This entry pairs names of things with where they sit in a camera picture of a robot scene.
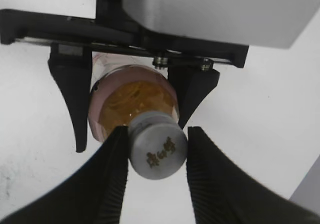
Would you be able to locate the grey bottle cap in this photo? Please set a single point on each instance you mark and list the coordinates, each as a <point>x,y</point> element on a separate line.
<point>158,146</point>

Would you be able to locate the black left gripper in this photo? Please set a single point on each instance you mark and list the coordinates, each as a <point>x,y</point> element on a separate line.
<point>114,31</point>

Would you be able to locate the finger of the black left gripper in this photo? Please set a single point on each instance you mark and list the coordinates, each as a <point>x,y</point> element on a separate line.
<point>71,68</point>
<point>191,86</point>

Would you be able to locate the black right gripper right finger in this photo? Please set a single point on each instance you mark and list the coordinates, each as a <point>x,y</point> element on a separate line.
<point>222,193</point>

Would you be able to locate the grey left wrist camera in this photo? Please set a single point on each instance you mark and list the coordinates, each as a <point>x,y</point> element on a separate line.
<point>267,23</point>

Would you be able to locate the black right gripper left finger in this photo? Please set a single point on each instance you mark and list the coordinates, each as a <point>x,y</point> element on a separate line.
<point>93,194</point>

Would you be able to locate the oolong tea bottle pink label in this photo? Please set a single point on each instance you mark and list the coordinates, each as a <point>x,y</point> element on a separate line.
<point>122,87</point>

